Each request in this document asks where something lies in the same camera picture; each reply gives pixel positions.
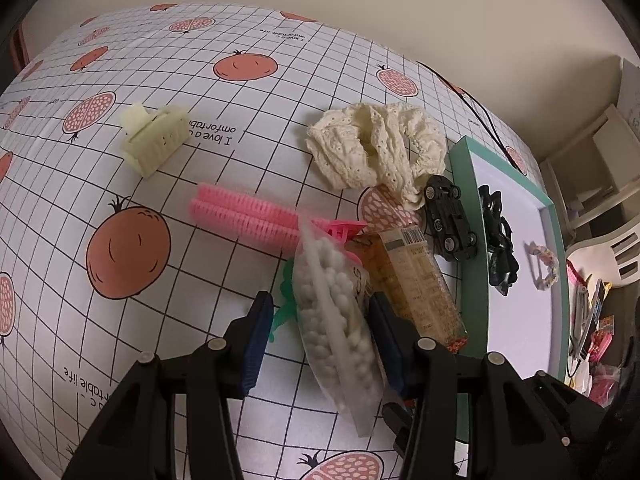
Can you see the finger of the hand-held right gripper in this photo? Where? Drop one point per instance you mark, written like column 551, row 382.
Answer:
column 397, row 425

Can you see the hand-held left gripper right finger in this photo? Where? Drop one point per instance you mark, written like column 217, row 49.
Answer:
column 387, row 347

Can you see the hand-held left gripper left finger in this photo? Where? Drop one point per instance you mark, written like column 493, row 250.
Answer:
column 257, row 340

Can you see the orange snack packet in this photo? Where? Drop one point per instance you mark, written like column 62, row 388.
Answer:
column 415, row 280

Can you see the clear bag of white beads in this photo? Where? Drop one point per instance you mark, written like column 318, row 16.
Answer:
column 325, row 310

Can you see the pink hair roller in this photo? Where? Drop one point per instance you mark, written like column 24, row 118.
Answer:
column 240, row 212

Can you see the green framed white tray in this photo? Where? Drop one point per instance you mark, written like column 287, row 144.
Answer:
column 520, row 210

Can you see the cream hair claw clip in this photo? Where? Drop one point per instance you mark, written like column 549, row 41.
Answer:
column 155, row 145

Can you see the green plastic hair clip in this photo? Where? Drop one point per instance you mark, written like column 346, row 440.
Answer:
column 282, row 317

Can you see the pile of colourful stationery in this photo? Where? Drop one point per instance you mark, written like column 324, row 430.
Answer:
column 595, row 345

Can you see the black toy car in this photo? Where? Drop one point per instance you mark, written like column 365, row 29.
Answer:
column 447, row 220

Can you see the pink trimmed pouch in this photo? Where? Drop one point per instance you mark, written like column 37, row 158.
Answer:
column 575, row 269

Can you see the white slatted chair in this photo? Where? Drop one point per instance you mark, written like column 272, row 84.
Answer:
column 610, row 245

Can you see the cream lace scrunchie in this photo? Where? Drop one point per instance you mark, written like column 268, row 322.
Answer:
column 350, row 150

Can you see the cream wooden shelf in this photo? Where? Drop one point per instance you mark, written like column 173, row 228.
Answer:
column 600, row 130

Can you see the stack of papers on shelf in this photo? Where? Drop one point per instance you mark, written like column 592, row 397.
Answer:
column 629, row 95

